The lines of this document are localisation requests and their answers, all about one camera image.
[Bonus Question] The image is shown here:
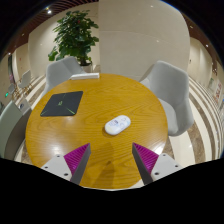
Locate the light grey shell chair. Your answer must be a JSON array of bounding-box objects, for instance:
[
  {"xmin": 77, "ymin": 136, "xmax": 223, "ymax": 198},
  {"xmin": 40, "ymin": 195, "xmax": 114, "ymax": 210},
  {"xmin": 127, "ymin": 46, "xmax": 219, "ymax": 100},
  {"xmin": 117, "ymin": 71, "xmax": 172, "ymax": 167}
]
[
  {"xmin": 139, "ymin": 60, "xmax": 195, "ymax": 137},
  {"xmin": 44, "ymin": 55, "xmax": 86, "ymax": 96}
]

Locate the green potted plant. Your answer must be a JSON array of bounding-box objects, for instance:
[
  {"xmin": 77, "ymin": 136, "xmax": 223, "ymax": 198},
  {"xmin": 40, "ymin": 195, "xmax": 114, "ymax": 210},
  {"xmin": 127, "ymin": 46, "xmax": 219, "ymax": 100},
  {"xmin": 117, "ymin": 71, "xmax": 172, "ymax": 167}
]
[{"xmin": 47, "ymin": 9, "xmax": 100, "ymax": 73}]

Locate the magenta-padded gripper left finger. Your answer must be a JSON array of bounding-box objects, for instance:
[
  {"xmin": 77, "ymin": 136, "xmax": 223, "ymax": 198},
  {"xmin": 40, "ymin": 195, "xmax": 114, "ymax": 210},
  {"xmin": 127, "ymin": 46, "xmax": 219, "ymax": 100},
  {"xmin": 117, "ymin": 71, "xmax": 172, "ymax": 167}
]
[{"xmin": 40, "ymin": 142, "xmax": 92, "ymax": 186}]

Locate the white printed computer mouse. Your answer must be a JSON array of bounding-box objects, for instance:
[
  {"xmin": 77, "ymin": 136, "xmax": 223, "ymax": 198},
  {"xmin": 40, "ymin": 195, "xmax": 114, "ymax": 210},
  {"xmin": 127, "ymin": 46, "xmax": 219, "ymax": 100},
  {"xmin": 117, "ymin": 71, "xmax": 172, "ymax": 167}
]
[{"xmin": 104, "ymin": 114, "xmax": 132, "ymax": 136}]

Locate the black green-lined mouse pad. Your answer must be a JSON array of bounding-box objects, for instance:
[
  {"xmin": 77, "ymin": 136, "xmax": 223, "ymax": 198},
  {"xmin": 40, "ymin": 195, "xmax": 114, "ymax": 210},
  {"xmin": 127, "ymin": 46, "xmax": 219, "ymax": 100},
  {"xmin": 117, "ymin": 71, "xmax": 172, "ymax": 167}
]
[{"xmin": 40, "ymin": 90, "xmax": 84, "ymax": 118}]

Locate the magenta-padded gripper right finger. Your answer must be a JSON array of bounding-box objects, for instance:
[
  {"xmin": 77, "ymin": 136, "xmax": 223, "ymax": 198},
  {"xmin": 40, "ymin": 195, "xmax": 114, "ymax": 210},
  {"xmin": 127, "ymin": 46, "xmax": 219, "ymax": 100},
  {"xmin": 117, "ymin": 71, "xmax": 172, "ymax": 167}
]
[{"xmin": 131, "ymin": 142, "xmax": 184, "ymax": 186}]

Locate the small white wooden-legged chair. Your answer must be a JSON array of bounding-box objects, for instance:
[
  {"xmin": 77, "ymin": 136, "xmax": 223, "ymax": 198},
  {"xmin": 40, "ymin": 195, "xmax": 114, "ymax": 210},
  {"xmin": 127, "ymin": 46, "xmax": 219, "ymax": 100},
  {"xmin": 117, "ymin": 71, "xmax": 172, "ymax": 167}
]
[
  {"xmin": 18, "ymin": 69, "xmax": 34, "ymax": 96},
  {"xmin": 7, "ymin": 82, "xmax": 18, "ymax": 99}
]

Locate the grey-green armchair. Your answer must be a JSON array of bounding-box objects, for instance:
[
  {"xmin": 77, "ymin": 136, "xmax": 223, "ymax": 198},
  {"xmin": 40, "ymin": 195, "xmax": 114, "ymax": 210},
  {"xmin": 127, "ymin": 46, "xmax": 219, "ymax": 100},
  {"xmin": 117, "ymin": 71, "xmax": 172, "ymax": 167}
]
[{"xmin": 0, "ymin": 99, "xmax": 33, "ymax": 161}]

